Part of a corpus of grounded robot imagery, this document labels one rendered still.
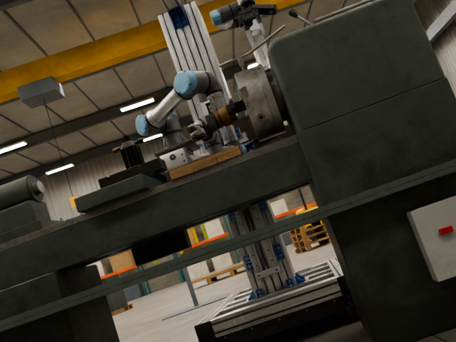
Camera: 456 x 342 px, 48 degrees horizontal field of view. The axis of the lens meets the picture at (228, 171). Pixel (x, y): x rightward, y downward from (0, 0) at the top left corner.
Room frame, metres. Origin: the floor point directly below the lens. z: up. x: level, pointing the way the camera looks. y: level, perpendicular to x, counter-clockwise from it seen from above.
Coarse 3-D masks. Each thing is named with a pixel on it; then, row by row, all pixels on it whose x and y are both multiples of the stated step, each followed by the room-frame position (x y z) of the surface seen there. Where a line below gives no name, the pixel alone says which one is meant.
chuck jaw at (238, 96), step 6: (240, 90) 2.04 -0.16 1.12; (246, 90) 2.04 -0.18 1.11; (234, 96) 2.05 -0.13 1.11; (240, 96) 2.05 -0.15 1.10; (246, 96) 2.03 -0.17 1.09; (234, 102) 2.05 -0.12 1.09; (240, 102) 2.07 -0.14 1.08; (228, 108) 2.13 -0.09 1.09; (234, 108) 2.10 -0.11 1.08; (240, 108) 2.12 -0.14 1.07
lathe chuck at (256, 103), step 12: (240, 72) 2.11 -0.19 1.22; (252, 72) 2.06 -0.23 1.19; (240, 84) 2.04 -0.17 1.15; (252, 84) 2.03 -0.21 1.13; (252, 96) 2.02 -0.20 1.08; (264, 96) 2.02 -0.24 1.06; (252, 108) 2.03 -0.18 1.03; (264, 108) 2.03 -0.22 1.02; (252, 120) 2.06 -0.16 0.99; (264, 120) 2.06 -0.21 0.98; (264, 132) 2.11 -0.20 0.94; (276, 132) 2.14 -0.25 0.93
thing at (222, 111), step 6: (222, 108) 2.17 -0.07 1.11; (216, 114) 2.16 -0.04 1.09; (222, 114) 2.15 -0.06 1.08; (228, 114) 2.15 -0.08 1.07; (234, 114) 2.16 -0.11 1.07; (216, 120) 2.16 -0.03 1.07; (222, 120) 2.16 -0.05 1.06; (228, 120) 2.16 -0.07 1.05; (234, 120) 2.19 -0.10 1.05; (222, 126) 2.19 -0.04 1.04
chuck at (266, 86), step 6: (258, 66) 2.08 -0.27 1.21; (258, 72) 2.05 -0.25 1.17; (264, 72) 2.04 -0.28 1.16; (264, 78) 2.03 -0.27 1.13; (264, 84) 2.02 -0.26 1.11; (264, 90) 2.02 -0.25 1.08; (270, 90) 2.02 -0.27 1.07; (270, 96) 2.02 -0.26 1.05; (270, 102) 2.03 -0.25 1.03; (276, 102) 2.03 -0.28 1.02; (270, 108) 2.04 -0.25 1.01; (276, 108) 2.04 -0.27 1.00; (276, 114) 2.05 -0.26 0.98; (276, 120) 2.07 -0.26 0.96; (282, 120) 2.08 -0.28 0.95; (276, 126) 2.10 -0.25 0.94; (282, 126) 2.11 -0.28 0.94; (282, 132) 2.17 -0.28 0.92
